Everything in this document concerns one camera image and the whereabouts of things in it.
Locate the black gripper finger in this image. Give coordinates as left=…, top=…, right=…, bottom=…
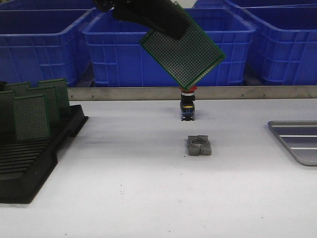
left=93, top=0, right=190, bottom=40

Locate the green perforated circuit board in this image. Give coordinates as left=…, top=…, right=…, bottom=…
left=38, top=78, right=71, bottom=117
left=27, top=86, right=60, bottom=128
left=13, top=94, right=51, bottom=141
left=0, top=90, right=15, bottom=133
left=4, top=82, right=31, bottom=97
left=140, top=2, right=226, bottom=91

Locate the silver metal tray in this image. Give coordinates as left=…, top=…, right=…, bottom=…
left=267, top=120, right=317, bottom=166

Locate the black slotted board rack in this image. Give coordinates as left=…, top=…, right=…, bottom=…
left=0, top=81, right=89, bottom=204

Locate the blue crate back right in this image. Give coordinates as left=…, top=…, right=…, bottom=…
left=193, top=0, right=317, bottom=8

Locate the blue plastic crate middle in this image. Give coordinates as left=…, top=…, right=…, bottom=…
left=83, top=8, right=254, bottom=87

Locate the blue plastic crate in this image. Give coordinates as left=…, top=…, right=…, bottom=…
left=83, top=8, right=254, bottom=87
left=0, top=8, right=96, bottom=87
left=241, top=6, right=317, bottom=86

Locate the red emergency stop button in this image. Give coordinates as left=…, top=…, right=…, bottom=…
left=180, top=86, right=197, bottom=121

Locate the blue plastic crate right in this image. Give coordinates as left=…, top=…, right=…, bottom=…
left=241, top=6, right=317, bottom=86

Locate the grey metal clamp block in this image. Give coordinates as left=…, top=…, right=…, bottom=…
left=187, top=135, right=212, bottom=156

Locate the blue plastic crate left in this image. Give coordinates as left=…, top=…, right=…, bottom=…
left=0, top=8, right=96, bottom=87

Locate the blue crate back left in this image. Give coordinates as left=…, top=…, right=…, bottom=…
left=0, top=0, right=96, bottom=10

